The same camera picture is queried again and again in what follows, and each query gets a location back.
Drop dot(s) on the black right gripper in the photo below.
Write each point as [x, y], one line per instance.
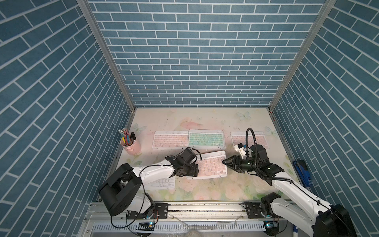
[235, 158]

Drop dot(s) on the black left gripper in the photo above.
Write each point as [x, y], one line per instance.
[194, 172]

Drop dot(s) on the pink keyboard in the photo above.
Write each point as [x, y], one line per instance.
[166, 140]
[239, 137]
[211, 166]

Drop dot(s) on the green key keyboard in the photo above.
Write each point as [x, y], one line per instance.
[207, 139]

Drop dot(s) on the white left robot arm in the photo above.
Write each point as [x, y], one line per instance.
[125, 189]

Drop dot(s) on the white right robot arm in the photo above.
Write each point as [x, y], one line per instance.
[313, 215]

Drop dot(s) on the white key keyboard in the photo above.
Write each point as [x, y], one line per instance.
[162, 184]

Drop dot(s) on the pink pen holder cup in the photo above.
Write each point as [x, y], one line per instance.
[133, 149]

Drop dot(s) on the coloured pens bundle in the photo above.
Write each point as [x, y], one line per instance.
[128, 138]

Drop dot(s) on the blue stapler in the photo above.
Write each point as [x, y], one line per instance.
[303, 172]

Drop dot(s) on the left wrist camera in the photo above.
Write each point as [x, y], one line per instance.
[187, 156]

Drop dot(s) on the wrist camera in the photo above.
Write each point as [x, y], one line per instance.
[187, 156]
[258, 151]

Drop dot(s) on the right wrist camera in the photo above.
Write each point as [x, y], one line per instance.
[258, 151]

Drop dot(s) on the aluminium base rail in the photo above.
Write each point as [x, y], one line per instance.
[187, 219]

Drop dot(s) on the aluminium corner post right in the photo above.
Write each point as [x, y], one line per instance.
[316, 26]

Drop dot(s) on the aluminium corner post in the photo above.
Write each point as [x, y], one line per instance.
[89, 16]
[316, 26]

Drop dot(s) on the aluminium corner post left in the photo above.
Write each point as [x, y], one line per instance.
[89, 16]

